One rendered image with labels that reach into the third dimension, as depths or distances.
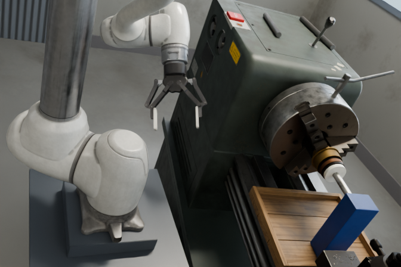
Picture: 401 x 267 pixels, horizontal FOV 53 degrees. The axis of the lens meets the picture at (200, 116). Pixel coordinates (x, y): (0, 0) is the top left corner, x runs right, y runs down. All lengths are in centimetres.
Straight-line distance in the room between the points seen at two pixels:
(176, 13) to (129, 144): 49
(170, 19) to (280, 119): 48
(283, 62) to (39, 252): 95
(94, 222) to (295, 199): 68
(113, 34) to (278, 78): 56
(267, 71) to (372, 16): 260
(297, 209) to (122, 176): 63
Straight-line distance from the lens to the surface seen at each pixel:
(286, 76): 140
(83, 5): 92
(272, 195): 141
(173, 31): 132
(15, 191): 237
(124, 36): 130
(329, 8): 431
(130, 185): 110
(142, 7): 112
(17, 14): 362
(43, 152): 112
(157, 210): 137
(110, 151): 106
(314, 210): 146
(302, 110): 130
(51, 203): 133
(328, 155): 130
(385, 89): 367
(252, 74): 135
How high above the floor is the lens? 175
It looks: 32 degrees down
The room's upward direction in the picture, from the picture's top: 21 degrees clockwise
